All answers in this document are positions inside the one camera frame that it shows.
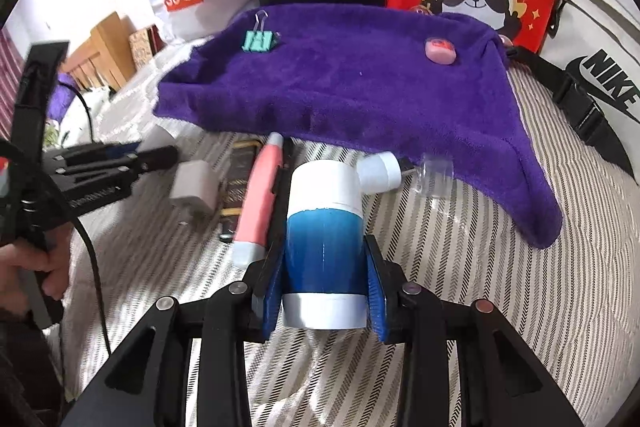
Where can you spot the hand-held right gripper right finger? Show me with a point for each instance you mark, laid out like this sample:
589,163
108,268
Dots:
376,302

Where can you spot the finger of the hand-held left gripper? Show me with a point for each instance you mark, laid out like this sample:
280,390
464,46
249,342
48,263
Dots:
150,158
95,194

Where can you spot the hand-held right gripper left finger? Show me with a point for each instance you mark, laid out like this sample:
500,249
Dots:
274,292

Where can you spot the white square charger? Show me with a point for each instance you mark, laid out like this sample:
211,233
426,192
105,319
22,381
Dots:
192,184

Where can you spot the blue and white glue stick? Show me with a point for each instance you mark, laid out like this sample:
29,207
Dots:
325,247

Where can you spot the pink utility knife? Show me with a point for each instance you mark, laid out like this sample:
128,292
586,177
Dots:
257,202

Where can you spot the person's left forearm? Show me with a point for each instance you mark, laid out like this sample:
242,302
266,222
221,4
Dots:
20,367

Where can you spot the person's left hand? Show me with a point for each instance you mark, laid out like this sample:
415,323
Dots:
25,267

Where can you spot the wooden furniture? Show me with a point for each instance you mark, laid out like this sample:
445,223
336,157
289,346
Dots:
102,52

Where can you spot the black and gold lighter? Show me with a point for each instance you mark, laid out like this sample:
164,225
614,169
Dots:
239,187

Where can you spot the brown patterned book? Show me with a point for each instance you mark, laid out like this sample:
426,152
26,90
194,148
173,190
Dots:
142,47

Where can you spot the striped bed quilt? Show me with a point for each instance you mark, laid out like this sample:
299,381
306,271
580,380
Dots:
500,307

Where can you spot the white usb drive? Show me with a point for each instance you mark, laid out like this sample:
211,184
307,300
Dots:
380,172

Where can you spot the clear plastic cap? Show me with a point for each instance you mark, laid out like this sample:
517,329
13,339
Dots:
435,174

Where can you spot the green binder clip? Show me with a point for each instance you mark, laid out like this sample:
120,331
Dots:
260,42

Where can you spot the purple towel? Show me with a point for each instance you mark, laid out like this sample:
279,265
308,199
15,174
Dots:
360,97

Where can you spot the pink eraser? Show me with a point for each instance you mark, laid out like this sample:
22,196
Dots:
440,50

